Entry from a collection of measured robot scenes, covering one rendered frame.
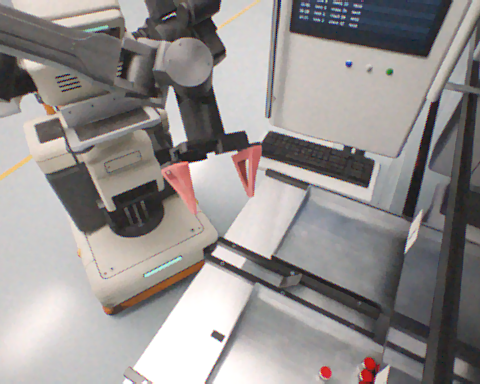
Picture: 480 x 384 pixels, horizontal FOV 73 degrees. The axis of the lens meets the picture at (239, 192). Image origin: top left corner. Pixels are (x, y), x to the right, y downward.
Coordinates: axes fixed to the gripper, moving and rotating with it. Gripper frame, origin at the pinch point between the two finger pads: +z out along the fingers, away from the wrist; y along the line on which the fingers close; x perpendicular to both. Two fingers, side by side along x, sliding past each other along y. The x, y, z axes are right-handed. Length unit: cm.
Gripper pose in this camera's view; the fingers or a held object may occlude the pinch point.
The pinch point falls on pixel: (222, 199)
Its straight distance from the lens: 48.3
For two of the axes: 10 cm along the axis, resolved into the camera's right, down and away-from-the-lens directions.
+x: -4.7, 0.7, 8.8
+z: 2.5, 9.7, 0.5
